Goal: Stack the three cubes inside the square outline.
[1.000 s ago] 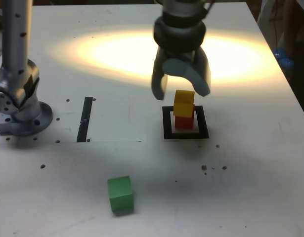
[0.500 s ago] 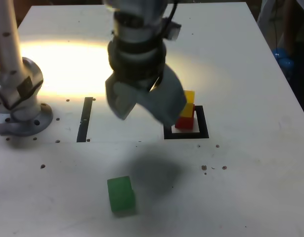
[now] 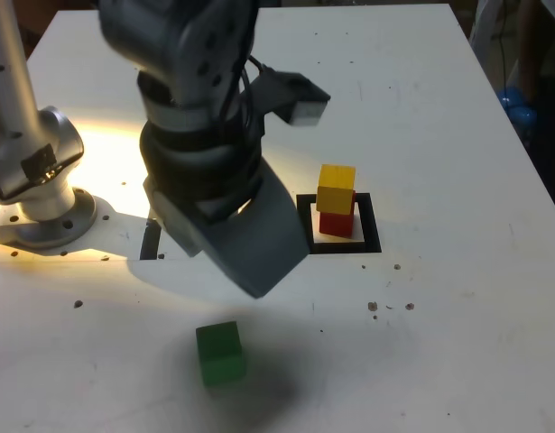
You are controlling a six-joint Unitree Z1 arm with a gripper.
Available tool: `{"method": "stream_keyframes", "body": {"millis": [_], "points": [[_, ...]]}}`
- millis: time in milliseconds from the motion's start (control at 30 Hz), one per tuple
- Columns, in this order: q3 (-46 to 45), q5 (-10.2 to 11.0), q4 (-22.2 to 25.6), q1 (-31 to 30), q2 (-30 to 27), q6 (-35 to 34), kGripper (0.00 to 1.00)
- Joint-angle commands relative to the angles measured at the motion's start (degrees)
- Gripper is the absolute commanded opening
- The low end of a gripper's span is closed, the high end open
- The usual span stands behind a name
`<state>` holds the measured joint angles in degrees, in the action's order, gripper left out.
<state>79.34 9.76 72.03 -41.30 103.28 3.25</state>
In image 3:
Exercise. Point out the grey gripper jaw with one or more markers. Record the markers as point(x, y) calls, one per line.
point(259, 243)

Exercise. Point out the red cube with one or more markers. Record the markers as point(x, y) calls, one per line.
point(335, 224)

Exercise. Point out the yellow cube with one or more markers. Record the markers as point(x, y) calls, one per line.
point(335, 194)

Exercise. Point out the green cube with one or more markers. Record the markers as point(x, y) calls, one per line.
point(220, 356)

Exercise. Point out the black tape square outline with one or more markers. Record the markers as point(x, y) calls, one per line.
point(340, 248)

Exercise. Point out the black tape strip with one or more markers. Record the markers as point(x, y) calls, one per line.
point(147, 248)

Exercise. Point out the blue rounded object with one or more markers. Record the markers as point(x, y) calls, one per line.
point(516, 108)

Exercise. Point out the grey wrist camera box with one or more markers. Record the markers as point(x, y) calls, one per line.
point(299, 99)

